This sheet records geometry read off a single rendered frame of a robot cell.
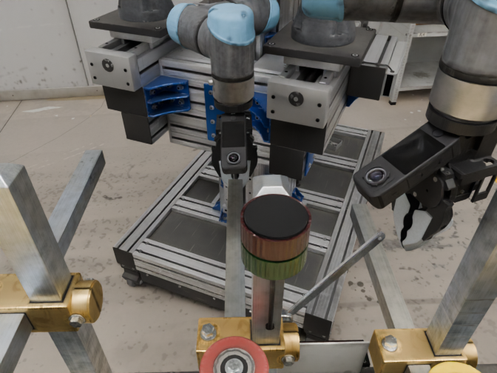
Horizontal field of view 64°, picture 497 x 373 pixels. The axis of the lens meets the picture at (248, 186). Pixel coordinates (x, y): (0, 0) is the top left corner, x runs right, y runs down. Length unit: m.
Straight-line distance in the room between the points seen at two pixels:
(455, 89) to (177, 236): 1.33
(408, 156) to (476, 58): 0.11
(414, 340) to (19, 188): 0.53
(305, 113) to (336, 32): 0.20
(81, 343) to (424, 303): 1.44
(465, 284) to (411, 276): 1.33
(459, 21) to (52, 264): 0.47
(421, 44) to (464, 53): 3.15
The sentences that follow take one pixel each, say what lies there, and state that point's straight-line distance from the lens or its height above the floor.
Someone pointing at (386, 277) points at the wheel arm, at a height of 0.82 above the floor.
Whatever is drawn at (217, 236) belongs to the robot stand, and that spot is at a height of 0.21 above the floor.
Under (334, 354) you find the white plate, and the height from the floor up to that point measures 0.77.
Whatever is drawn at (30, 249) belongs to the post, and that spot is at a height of 1.06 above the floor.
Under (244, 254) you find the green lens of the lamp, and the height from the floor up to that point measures 1.09.
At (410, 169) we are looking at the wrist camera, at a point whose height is 1.11.
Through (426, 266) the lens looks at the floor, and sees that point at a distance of 1.94.
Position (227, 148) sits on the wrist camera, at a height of 0.97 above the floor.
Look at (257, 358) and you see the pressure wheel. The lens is 0.51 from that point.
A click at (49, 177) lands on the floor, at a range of 2.51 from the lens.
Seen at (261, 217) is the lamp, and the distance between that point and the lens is 0.34.
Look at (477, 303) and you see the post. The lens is 0.56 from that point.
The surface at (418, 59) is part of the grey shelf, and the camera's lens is 3.64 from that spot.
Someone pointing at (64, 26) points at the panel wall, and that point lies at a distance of 3.19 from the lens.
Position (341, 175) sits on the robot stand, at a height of 0.21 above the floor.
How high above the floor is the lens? 1.35
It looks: 38 degrees down
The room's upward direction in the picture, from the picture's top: straight up
